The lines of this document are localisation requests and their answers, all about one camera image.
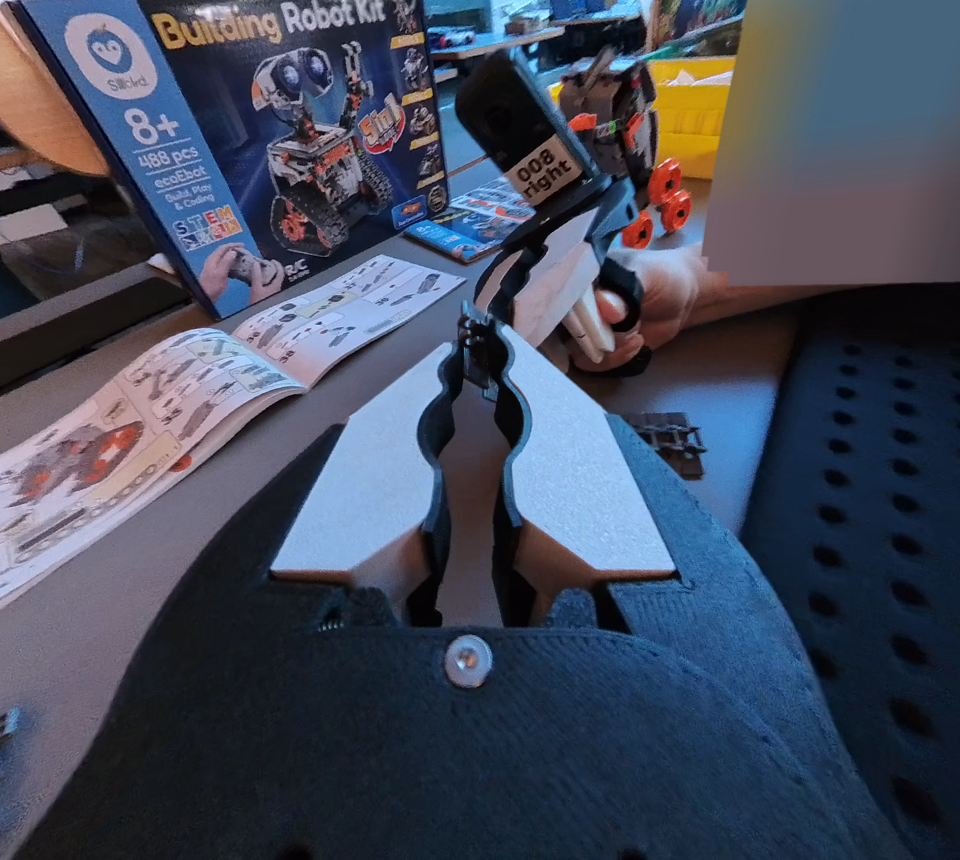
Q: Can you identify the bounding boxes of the grey toy track chain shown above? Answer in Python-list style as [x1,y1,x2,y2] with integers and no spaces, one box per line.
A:
[621,412,708,480]

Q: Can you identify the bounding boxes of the yellow plastic bin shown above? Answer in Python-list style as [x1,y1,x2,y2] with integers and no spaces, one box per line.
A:
[551,54,740,180]

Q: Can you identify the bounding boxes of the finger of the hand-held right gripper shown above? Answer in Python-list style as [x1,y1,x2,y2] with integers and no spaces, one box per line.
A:
[472,249,530,323]
[495,229,601,353]

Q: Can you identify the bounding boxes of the black toy robot orange wheels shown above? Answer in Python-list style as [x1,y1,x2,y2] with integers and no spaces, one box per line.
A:
[558,50,695,252]

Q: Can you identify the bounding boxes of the white instruction booklet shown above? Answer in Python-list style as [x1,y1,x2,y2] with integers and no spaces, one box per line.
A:
[0,253,468,610]

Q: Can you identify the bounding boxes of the grey desk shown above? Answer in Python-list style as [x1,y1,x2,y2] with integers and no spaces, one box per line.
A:
[0,181,800,846]

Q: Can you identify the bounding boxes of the blue printed leaflet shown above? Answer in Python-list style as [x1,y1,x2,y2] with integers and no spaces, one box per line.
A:
[403,179,543,265]

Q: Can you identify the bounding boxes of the black perforated chair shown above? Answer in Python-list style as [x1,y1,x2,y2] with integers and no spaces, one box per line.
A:
[738,286,960,860]

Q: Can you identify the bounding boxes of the person's right hand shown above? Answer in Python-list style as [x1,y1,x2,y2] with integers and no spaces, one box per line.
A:
[594,249,710,370]

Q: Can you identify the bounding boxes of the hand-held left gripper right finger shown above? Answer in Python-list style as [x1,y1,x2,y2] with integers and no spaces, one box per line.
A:
[489,324,676,627]

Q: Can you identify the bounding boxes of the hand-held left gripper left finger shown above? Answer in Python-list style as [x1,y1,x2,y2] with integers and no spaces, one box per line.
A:
[270,341,460,627]

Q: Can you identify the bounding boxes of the blue robot kit box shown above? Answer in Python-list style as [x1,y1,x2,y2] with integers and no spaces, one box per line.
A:
[3,0,451,321]

